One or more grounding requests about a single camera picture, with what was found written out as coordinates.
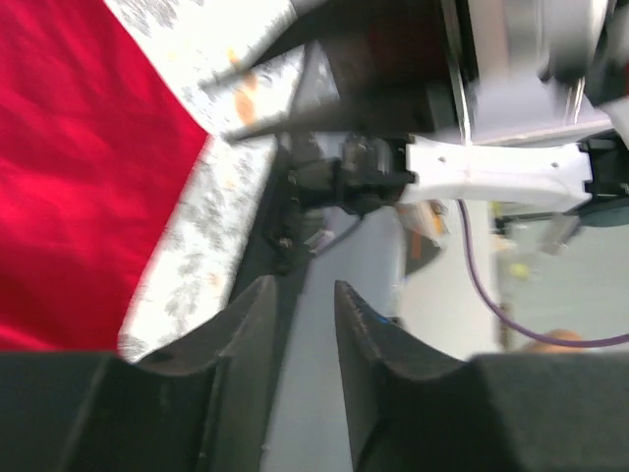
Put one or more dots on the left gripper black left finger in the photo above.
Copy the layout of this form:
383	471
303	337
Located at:
198	404

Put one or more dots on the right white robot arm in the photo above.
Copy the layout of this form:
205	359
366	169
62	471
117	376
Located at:
588	176

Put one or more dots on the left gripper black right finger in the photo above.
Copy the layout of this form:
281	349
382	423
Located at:
410	407

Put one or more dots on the red cloth napkin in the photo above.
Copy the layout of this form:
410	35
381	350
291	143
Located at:
95	153

